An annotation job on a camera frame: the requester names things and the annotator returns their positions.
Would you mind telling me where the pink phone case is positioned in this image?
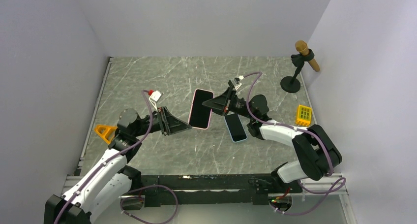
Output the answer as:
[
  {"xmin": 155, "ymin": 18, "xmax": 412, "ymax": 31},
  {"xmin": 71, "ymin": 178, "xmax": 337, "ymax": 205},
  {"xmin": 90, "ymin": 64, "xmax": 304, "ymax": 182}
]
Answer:
[{"xmin": 187, "ymin": 88, "xmax": 215, "ymax": 130}]

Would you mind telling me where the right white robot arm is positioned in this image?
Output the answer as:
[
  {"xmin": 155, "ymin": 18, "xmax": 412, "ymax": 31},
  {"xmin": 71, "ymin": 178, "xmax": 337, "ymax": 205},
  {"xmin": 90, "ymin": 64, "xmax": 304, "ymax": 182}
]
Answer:
[{"xmin": 202, "ymin": 88, "xmax": 342, "ymax": 192}]

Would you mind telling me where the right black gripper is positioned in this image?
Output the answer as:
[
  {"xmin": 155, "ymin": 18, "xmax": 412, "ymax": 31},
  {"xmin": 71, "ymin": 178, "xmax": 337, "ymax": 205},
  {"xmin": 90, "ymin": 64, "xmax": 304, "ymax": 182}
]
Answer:
[{"xmin": 202, "ymin": 87, "xmax": 256, "ymax": 120}]

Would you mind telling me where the black microphone stand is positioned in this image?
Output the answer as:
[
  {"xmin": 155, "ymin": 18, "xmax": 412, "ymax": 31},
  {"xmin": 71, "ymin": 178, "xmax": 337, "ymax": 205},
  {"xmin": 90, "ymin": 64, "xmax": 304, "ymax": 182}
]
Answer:
[{"xmin": 280, "ymin": 53, "xmax": 307, "ymax": 93}]

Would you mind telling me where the orange triangular plastic piece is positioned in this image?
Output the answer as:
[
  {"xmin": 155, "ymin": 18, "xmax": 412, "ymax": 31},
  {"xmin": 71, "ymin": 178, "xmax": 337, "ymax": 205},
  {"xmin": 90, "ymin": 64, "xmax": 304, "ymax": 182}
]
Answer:
[{"xmin": 94, "ymin": 125, "xmax": 117, "ymax": 145}]

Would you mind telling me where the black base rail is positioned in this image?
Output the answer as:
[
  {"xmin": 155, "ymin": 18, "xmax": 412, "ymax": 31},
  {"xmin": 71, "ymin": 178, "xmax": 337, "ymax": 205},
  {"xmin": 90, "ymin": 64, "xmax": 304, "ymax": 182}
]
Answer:
[{"xmin": 123, "ymin": 173, "xmax": 301, "ymax": 207}]

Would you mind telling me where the yellow toy block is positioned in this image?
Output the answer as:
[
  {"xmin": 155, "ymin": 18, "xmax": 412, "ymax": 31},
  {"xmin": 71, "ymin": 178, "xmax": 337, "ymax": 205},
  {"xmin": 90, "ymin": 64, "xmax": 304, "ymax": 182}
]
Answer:
[{"xmin": 295, "ymin": 104, "xmax": 312, "ymax": 127}]

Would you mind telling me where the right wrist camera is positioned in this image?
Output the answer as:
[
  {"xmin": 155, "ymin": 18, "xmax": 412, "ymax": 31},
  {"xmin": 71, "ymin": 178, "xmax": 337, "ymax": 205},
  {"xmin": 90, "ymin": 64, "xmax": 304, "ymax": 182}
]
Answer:
[{"xmin": 228, "ymin": 75, "xmax": 244, "ymax": 91}]

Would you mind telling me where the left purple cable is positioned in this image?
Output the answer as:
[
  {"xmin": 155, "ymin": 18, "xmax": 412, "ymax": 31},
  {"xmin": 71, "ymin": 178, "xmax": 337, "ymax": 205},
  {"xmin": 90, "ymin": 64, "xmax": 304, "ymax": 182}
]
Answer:
[{"xmin": 54, "ymin": 90, "xmax": 179, "ymax": 224}]

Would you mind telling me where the blue phone case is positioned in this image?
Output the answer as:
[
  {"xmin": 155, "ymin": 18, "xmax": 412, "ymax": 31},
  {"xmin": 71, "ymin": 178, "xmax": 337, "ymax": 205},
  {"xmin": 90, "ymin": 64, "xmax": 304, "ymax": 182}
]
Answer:
[{"xmin": 224, "ymin": 113, "xmax": 248, "ymax": 143}]

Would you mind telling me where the gold microphone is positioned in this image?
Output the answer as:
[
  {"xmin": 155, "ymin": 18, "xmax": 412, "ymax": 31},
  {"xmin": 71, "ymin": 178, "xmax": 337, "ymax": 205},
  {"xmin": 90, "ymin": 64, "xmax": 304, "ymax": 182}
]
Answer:
[{"xmin": 295, "ymin": 40, "xmax": 321, "ymax": 72}]

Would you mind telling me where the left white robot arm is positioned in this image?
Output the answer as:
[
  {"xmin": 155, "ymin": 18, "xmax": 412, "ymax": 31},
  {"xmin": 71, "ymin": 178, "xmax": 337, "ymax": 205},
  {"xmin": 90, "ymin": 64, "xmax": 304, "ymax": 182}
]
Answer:
[{"xmin": 43, "ymin": 106, "xmax": 192, "ymax": 224}]

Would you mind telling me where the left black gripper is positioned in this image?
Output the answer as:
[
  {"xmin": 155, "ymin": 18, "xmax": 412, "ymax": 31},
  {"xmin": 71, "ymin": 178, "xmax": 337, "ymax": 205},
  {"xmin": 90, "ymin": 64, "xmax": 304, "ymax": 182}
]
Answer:
[{"xmin": 133, "ymin": 106, "xmax": 192, "ymax": 137}]

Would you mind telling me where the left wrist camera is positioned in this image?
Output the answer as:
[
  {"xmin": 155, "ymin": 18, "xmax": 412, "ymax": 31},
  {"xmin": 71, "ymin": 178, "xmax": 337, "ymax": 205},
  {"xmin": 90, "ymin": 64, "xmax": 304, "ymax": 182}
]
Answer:
[{"xmin": 148, "ymin": 90, "xmax": 163, "ymax": 111}]

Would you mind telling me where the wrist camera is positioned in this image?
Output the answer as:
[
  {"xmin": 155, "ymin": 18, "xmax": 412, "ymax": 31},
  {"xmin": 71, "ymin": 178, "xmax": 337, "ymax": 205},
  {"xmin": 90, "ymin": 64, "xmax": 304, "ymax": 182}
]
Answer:
[
  {"xmin": 148, "ymin": 90, "xmax": 163, "ymax": 111},
  {"xmin": 228, "ymin": 75, "xmax": 244, "ymax": 91}
]

